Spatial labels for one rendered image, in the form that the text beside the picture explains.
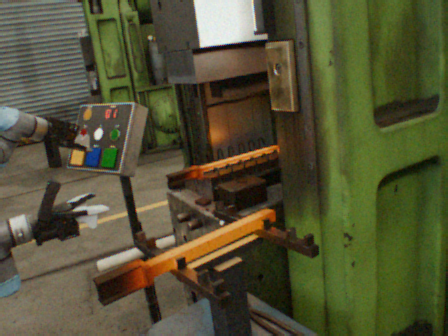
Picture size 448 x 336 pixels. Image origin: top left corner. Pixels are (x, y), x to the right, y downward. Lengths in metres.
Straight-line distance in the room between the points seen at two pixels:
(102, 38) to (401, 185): 5.27
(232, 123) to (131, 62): 4.49
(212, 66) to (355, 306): 0.75
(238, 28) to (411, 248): 0.83
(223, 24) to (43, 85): 8.03
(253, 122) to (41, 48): 7.73
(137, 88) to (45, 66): 3.46
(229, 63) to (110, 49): 4.92
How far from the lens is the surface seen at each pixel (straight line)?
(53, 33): 9.14
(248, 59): 1.27
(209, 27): 1.15
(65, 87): 9.12
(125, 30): 5.98
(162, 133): 6.15
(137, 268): 0.75
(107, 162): 1.65
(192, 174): 1.29
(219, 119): 1.53
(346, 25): 0.96
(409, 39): 1.22
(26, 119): 1.41
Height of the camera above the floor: 1.36
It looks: 17 degrees down
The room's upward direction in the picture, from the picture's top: 8 degrees counter-clockwise
